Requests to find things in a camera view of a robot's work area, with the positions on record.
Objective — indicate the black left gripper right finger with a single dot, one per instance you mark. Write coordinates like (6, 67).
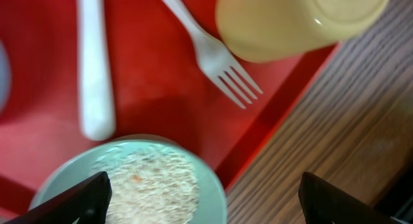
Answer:
(323, 203)

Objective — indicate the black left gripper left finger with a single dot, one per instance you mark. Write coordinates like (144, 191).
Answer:
(85, 203)

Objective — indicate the green bowl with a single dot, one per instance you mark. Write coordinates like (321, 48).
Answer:
(212, 205)

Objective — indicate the yellow plastic cup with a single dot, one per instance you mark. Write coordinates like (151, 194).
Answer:
(260, 31)

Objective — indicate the white rice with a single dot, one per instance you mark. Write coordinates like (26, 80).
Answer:
(153, 185)

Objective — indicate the white plastic spoon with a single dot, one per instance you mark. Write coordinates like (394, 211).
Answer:
(95, 93)

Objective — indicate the red serving tray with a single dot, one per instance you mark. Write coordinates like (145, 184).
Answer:
(158, 89)

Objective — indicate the light blue bowl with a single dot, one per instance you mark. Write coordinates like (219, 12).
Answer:
(5, 78)

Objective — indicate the white plastic fork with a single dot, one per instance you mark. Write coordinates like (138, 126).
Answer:
(215, 60)

